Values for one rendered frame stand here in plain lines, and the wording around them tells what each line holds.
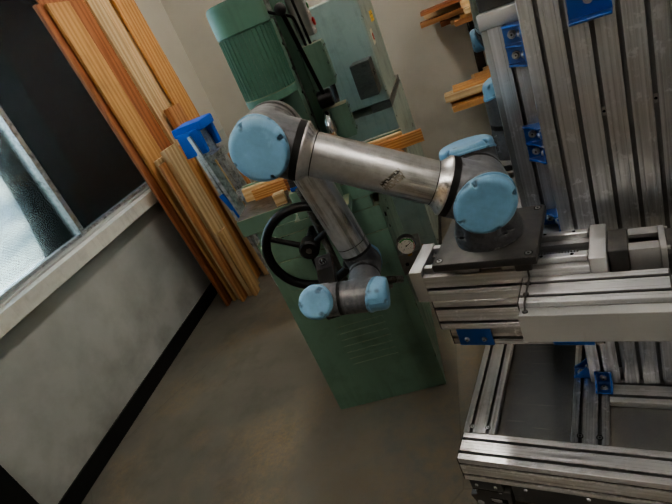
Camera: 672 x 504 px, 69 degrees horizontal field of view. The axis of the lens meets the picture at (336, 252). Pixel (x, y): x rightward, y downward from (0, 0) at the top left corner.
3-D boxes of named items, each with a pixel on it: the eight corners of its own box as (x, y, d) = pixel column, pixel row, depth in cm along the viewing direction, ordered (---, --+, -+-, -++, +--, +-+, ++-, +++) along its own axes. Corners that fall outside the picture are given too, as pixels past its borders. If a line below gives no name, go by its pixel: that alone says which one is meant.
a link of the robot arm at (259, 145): (516, 159, 98) (247, 94, 97) (534, 187, 85) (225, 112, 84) (493, 212, 104) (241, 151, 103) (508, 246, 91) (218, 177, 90)
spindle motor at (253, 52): (244, 116, 154) (196, 13, 141) (255, 104, 170) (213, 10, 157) (295, 95, 150) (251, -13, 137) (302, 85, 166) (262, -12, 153)
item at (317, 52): (315, 91, 175) (298, 49, 168) (317, 87, 183) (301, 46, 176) (337, 82, 173) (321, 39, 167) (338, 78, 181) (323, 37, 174)
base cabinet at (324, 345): (339, 411, 200) (265, 268, 170) (344, 325, 251) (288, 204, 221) (447, 384, 191) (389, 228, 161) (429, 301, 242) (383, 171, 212)
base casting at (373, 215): (266, 267, 171) (255, 245, 167) (288, 204, 221) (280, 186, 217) (389, 227, 161) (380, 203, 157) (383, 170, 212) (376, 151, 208)
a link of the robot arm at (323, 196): (247, 106, 109) (354, 275, 128) (233, 119, 100) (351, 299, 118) (291, 80, 105) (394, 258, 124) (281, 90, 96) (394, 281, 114)
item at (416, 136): (256, 201, 176) (251, 191, 174) (257, 199, 178) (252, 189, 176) (424, 140, 163) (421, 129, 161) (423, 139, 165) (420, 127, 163)
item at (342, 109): (334, 142, 181) (322, 111, 176) (335, 137, 187) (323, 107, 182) (358, 133, 179) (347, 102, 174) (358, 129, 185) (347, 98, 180)
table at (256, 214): (236, 251, 157) (228, 235, 155) (255, 213, 184) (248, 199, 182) (420, 189, 145) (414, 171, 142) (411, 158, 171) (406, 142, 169)
